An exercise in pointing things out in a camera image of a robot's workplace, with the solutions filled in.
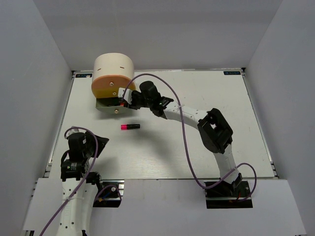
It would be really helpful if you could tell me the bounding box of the pink highlighter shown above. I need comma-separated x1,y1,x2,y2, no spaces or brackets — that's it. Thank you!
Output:
121,124,141,130

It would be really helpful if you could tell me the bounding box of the grey bottom drawer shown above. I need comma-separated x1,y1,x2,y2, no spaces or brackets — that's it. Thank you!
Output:
95,97,134,115

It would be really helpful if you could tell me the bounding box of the pink top drawer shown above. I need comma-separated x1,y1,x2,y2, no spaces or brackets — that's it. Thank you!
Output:
92,75,131,90

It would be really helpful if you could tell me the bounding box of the yellow drawer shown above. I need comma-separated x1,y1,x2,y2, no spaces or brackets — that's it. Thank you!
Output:
92,87,125,99

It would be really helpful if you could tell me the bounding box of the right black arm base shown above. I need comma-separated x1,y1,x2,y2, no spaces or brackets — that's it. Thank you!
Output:
205,181,253,209

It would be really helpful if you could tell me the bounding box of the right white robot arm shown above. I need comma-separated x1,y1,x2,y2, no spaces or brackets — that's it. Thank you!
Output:
119,81,242,196

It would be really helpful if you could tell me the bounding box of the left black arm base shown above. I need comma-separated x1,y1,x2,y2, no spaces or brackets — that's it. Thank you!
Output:
93,180,125,208

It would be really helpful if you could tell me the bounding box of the cream round drawer cabinet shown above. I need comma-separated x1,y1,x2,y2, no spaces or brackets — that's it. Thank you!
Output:
93,53,134,79

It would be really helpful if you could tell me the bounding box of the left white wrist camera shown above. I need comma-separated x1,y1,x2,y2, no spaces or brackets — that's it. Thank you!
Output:
64,128,79,139

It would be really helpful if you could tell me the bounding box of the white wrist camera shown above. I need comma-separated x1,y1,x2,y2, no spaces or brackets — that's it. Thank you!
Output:
118,88,133,105
64,128,79,139

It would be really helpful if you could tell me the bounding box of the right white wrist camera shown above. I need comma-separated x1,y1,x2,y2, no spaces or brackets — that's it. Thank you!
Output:
118,88,133,105

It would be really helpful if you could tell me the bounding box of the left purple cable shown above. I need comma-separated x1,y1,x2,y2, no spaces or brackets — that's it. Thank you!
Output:
39,126,123,236

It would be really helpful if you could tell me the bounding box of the purple cable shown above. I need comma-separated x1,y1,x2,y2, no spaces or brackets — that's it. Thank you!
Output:
123,73,257,202
39,126,123,236

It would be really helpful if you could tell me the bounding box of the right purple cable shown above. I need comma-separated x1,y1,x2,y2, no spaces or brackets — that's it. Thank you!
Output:
123,73,257,202

